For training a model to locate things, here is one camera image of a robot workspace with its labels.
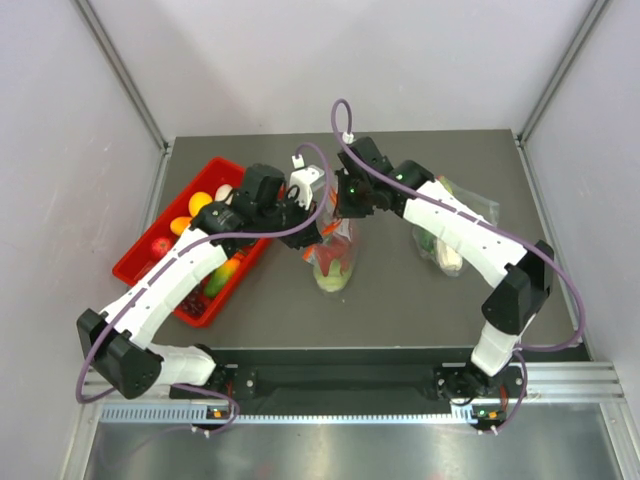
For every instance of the fake mango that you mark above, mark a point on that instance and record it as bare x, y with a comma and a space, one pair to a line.
220, 277

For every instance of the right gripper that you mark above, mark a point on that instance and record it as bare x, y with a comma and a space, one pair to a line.
344, 208

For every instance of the fake orange fruit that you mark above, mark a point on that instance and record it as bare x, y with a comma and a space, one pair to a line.
179, 224

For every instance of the grey cable duct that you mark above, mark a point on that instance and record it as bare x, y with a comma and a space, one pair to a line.
217, 415

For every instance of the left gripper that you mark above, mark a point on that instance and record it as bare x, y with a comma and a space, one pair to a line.
308, 235

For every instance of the fake lemon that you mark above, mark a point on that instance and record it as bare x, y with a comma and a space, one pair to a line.
197, 201

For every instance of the fake leek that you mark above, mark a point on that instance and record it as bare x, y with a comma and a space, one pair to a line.
449, 261

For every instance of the fake white radish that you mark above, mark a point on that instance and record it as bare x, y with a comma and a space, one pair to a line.
223, 192

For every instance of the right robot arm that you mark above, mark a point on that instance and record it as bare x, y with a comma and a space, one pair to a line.
521, 280

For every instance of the fake green cucumber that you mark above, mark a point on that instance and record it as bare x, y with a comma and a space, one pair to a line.
427, 242

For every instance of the clear zip bag red slider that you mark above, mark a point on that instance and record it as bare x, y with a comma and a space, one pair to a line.
328, 215

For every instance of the fake dark grapes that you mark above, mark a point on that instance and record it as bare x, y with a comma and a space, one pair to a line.
192, 304

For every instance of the fake cabbage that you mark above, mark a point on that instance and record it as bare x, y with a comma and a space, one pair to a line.
336, 279

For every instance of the fake red apple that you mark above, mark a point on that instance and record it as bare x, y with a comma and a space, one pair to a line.
160, 247

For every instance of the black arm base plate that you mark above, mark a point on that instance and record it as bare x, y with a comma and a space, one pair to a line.
338, 381

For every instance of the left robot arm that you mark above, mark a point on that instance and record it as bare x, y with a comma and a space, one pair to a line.
117, 341

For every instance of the red plastic bin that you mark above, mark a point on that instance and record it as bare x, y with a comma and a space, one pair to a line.
192, 260

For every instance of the clear bag with leek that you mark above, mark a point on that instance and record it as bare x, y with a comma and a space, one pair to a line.
446, 225

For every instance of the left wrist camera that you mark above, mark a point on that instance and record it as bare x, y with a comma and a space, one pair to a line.
304, 181

